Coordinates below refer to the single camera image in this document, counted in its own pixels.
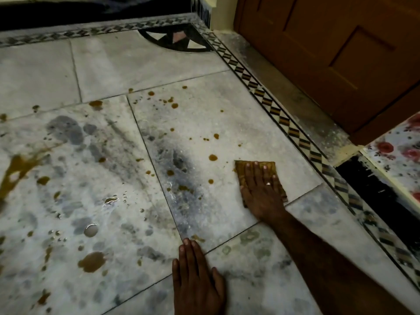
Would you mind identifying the person's left hand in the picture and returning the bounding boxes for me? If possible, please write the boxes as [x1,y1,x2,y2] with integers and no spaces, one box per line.
[172,238,227,315]

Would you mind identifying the person's right hand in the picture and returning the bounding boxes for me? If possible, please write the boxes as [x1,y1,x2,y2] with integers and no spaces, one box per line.
[240,162,287,224]

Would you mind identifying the brown cleaning cloth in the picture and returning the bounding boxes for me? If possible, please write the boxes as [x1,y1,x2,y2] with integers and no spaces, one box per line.
[234,160,289,209]

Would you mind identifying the person's right forearm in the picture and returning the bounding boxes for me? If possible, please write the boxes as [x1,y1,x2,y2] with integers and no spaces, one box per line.
[273,211,415,315]

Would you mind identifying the scattered brown liquid drops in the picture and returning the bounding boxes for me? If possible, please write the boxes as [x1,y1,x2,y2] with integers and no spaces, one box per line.
[0,85,225,313]

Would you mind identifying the round brown liquid puddle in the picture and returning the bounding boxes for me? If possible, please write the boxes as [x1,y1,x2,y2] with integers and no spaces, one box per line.
[77,251,107,273]

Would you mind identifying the floral patterned fabric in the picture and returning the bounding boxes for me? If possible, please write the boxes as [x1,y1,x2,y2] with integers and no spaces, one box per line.
[360,111,420,204]

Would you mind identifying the brown wooden door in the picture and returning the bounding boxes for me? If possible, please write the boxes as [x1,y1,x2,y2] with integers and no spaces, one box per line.
[233,0,420,147]

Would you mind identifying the long brown liquid streak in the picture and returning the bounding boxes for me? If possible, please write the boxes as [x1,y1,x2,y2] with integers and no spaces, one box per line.
[0,151,45,202]

